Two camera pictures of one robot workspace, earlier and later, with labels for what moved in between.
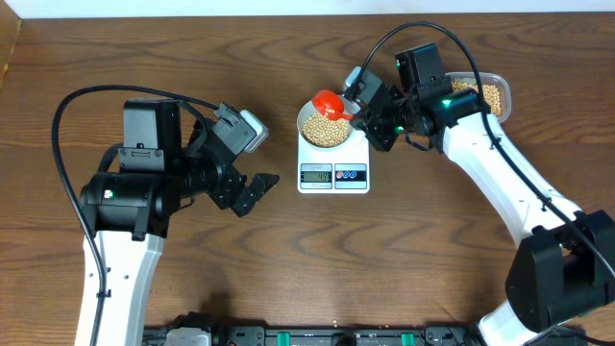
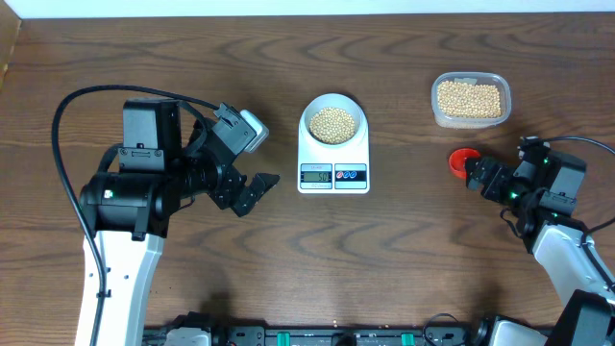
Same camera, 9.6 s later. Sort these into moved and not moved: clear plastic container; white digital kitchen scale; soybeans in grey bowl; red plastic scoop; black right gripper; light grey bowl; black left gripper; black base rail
Moved: red plastic scoop; light grey bowl; black right gripper
Not moved: black base rail; black left gripper; soybeans in grey bowl; white digital kitchen scale; clear plastic container
